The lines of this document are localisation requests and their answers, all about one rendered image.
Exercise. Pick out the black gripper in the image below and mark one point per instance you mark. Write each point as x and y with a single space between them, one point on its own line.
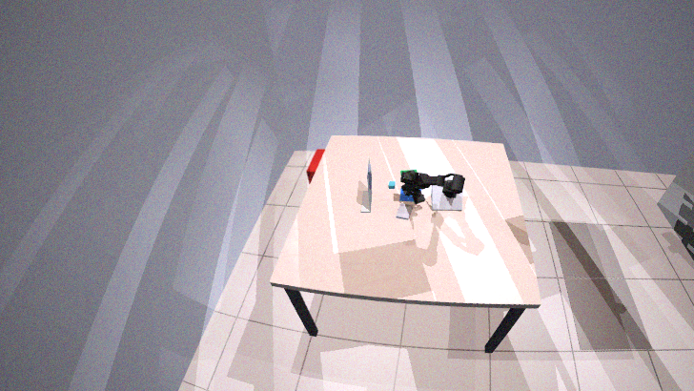
418 197

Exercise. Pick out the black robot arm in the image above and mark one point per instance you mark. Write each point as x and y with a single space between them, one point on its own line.
450 187

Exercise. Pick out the blue flat square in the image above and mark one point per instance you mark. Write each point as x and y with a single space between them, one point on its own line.
404 197

